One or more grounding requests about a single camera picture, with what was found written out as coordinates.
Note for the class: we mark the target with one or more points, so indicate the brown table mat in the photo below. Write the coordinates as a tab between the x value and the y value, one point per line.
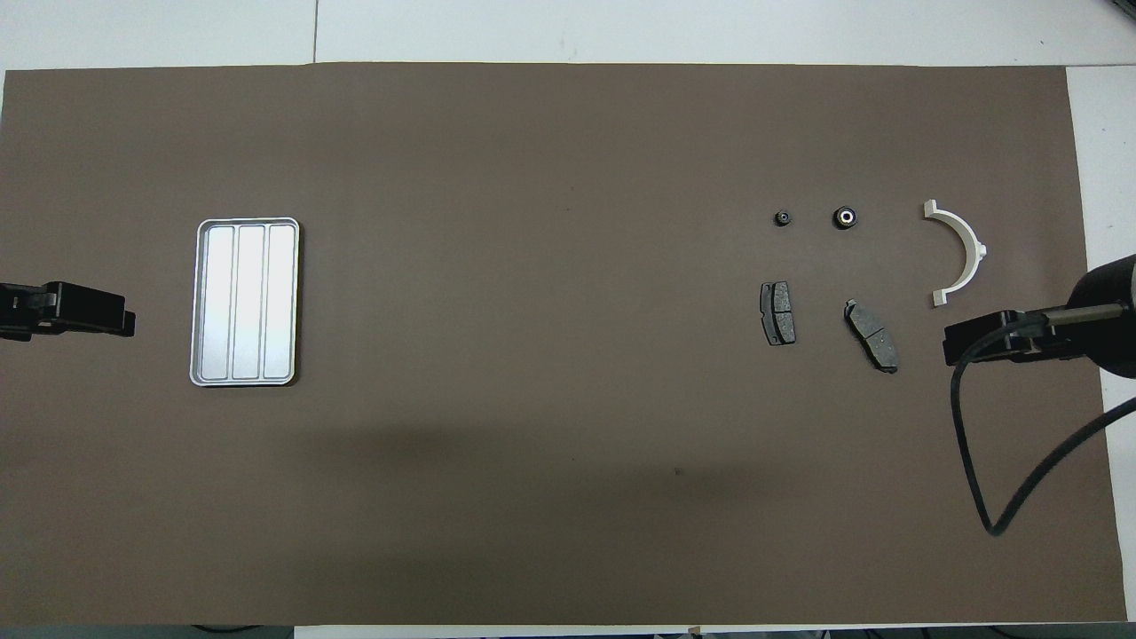
532	399

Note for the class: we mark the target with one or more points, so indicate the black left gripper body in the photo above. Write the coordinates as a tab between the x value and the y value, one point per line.
84	311

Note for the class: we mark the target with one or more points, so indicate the long curved brake pad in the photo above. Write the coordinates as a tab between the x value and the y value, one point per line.
871	335

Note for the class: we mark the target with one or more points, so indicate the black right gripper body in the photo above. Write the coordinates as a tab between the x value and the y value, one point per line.
981	342

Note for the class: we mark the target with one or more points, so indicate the large black bearing gear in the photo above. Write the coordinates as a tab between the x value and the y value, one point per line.
839	217

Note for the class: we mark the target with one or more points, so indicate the short rectangular brake pad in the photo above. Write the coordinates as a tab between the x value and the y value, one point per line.
779	312

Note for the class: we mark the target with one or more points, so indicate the silver metal tray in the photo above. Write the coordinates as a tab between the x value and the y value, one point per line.
244	302

